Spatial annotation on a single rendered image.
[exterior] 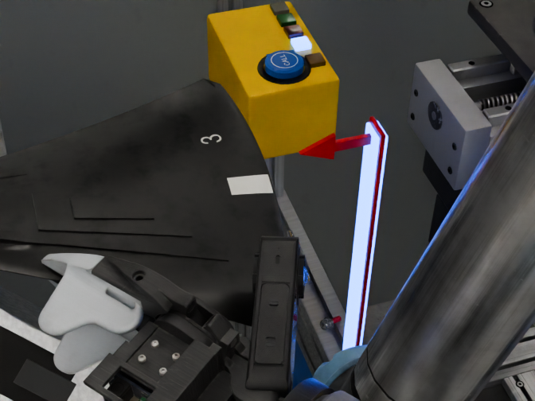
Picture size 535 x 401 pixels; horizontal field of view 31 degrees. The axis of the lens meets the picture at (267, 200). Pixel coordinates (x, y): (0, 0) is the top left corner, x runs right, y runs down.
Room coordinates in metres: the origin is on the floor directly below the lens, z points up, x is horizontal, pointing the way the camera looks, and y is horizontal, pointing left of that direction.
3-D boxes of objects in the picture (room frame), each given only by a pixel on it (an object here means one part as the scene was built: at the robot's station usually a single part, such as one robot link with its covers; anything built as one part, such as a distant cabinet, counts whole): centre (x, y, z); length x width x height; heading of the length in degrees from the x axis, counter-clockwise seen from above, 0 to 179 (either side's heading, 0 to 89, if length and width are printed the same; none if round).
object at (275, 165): (0.86, 0.00, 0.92); 0.03 x 0.03 x 0.12; 19
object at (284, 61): (0.82, -0.02, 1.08); 0.04 x 0.04 x 0.02
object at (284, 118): (0.86, 0.00, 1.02); 0.16 x 0.10 x 0.11; 19
